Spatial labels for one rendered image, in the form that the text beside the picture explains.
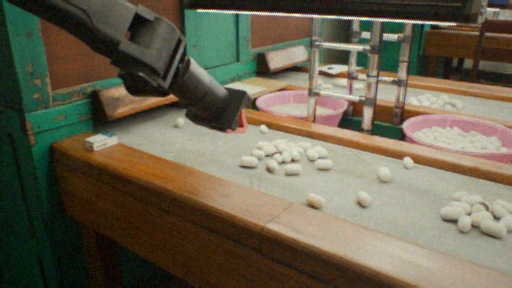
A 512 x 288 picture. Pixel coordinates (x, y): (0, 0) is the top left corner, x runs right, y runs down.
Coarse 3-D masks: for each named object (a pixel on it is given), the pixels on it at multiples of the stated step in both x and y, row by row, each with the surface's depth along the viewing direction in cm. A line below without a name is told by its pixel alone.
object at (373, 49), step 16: (336, 48) 96; (352, 48) 93; (368, 48) 91; (368, 64) 92; (368, 80) 93; (320, 96) 103; (336, 96) 99; (352, 96) 97; (368, 96) 94; (368, 112) 95; (368, 128) 97
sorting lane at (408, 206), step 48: (144, 144) 97; (192, 144) 97; (240, 144) 97; (288, 192) 75; (336, 192) 74; (384, 192) 74; (432, 192) 74; (480, 192) 74; (432, 240) 60; (480, 240) 60
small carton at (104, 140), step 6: (108, 132) 91; (90, 138) 88; (96, 138) 88; (102, 138) 88; (108, 138) 88; (114, 138) 90; (90, 144) 86; (96, 144) 86; (102, 144) 87; (108, 144) 89; (96, 150) 86
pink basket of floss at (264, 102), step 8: (264, 96) 127; (272, 96) 130; (280, 96) 132; (288, 96) 133; (296, 96) 133; (304, 96) 133; (256, 104) 119; (264, 104) 127; (280, 104) 132; (304, 104) 133; (320, 104) 131; (328, 104) 128; (336, 104) 125; (344, 104) 120; (272, 112) 111; (280, 112) 110; (336, 112) 111; (304, 120) 110; (320, 120) 110; (328, 120) 112; (336, 120) 115
